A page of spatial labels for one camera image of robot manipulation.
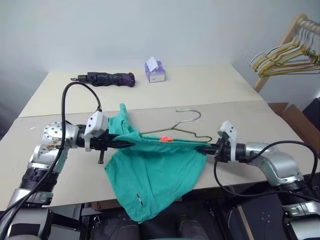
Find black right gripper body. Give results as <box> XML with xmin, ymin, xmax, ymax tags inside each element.
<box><xmin>213</xmin><ymin>136</ymin><xmax>232</xmax><ymax>165</ymax></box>

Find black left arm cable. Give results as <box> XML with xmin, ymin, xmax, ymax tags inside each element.
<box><xmin>0</xmin><ymin>81</ymin><xmax>103</xmax><ymax>240</ymax></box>

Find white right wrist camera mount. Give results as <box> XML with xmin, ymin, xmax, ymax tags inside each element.
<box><xmin>216</xmin><ymin>120</ymin><xmax>238</xmax><ymax>161</ymax></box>

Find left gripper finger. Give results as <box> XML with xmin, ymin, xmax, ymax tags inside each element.
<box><xmin>113</xmin><ymin>141</ymin><xmax>133</xmax><ymax>150</ymax></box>
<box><xmin>113</xmin><ymin>134</ymin><xmax>135</xmax><ymax>143</ymax></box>

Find dark rounded shape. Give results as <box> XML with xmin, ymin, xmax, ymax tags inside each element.
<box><xmin>116</xmin><ymin>219</ymin><xmax>141</xmax><ymax>240</ymax></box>
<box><xmin>178</xmin><ymin>214</ymin><xmax>201</xmax><ymax>240</ymax></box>

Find hangers on wooden rack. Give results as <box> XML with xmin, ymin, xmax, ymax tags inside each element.
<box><xmin>252</xmin><ymin>13</ymin><xmax>320</xmax><ymax>95</ymax></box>

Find green shorts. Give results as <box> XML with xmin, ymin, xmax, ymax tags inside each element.
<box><xmin>104</xmin><ymin>103</ymin><xmax>208</xmax><ymax>225</ymax></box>

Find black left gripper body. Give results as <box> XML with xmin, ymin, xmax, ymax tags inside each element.
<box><xmin>89</xmin><ymin>132</ymin><xmax>118</xmax><ymax>165</ymax></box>

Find olive wire hanger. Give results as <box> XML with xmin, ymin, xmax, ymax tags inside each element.
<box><xmin>141</xmin><ymin>109</ymin><xmax>213</xmax><ymax>145</ymax></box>

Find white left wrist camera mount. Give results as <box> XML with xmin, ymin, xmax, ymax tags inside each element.
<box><xmin>83</xmin><ymin>111</ymin><xmax>109</xmax><ymax>153</ymax></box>

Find brown cardboard box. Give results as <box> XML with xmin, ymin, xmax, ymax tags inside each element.
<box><xmin>268</xmin><ymin>102</ymin><xmax>320</xmax><ymax>156</ymax></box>

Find folded dark purple umbrella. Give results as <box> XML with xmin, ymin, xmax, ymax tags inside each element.
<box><xmin>70</xmin><ymin>71</ymin><xmax>136</xmax><ymax>88</ymax></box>

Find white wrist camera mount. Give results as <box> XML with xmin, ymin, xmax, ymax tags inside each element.
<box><xmin>83</xmin><ymin>111</ymin><xmax>109</xmax><ymax>153</ymax></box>
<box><xmin>216</xmin><ymin>120</ymin><xmax>238</xmax><ymax>161</ymax></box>

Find purple tissue box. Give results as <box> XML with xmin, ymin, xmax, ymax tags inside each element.
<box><xmin>144</xmin><ymin>56</ymin><xmax>167</xmax><ymax>84</ymax></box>

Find light wooden slat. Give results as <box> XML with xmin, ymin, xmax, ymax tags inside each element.
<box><xmin>235</xmin><ymin>202</ymin><xmax>254</xmax><ymax>240</ymax></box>

